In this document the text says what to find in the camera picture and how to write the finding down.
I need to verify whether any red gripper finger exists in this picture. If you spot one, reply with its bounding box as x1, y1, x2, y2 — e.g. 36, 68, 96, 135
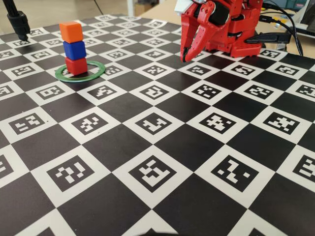
180, 14, 200, 62
183, 24, 219, 62

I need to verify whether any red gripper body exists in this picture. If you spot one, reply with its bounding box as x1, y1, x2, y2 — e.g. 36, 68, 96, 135
181, 0, 232, 32

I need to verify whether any blue cube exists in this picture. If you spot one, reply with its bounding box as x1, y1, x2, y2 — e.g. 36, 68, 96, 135
63, 40, 87, 61

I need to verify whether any red cube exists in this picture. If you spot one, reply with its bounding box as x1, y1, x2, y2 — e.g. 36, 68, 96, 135
64, 57, 89, 76

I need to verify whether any orange cube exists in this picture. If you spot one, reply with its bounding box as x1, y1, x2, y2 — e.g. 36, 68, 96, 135
59, 21, 84, 44

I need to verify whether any dark green box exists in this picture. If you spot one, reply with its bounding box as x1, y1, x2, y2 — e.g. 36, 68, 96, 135
284, 0, 307, 8

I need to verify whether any silver laptop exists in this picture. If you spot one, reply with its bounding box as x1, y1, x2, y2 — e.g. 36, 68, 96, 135
294, 0, 315, 31

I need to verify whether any black white marker mat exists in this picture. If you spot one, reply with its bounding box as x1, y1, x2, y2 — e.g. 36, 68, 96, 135
0, 13, 315, 236

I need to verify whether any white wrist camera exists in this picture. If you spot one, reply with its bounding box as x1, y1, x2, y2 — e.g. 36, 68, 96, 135
174, 0, 197, 15

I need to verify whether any black usb plug cable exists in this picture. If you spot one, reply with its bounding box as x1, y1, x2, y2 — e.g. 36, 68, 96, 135
259, 14, 296, 25

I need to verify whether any long black round cable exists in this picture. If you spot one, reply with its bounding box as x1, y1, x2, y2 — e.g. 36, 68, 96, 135
262, 0, 305, 57

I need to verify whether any green ring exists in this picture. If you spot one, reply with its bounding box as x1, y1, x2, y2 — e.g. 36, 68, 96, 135
54, 60, 106, 83

